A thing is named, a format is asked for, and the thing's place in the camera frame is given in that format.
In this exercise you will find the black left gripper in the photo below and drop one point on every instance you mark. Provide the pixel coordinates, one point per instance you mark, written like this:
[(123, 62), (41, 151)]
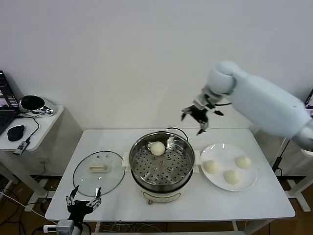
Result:
[(79, 208)]

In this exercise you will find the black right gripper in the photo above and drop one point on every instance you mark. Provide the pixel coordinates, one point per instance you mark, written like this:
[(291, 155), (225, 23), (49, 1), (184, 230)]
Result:
[(201, 114)]

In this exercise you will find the round glass pot lid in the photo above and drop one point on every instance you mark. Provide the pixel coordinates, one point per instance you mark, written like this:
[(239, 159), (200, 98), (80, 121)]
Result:
[(107, 176)]

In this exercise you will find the white steamed baozi bun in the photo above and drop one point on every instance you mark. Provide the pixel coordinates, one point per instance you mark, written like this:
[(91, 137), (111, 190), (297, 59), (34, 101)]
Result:
[(211, 167), (157, 148), (231, 177), (243, 162)]

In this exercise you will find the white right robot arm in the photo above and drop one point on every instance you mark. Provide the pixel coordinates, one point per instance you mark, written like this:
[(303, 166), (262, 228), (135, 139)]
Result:
[(264, 102)]

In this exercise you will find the stainless steel steamer basket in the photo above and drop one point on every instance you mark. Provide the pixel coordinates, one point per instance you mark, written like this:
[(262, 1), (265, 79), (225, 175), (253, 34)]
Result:
[(146, 171)]

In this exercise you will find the white round plate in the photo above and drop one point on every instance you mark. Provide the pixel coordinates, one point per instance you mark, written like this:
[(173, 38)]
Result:
[(215, 180)]

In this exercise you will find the cream electric cooker base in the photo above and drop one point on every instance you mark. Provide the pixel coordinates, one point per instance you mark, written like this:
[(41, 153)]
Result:
[(159, 195)]

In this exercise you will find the grey usb hub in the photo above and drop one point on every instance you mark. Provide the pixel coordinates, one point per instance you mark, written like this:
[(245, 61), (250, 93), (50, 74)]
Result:
[(21, 147)]

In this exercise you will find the black computer mouse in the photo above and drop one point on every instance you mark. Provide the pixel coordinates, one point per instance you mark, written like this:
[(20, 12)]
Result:
[(15, 133)]

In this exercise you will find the black laptop computer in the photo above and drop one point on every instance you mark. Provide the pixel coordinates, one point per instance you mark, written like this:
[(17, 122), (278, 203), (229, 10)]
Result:
[(310, 102), (5, 98)]

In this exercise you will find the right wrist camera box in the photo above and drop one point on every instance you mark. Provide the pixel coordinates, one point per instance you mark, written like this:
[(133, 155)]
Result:
[(201, 100)]

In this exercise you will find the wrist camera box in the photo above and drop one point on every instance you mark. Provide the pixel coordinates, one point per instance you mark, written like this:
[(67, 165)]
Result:
[(201, 100), (65, 226)]

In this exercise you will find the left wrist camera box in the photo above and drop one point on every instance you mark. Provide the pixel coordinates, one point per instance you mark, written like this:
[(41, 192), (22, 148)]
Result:
[(65, 226)]

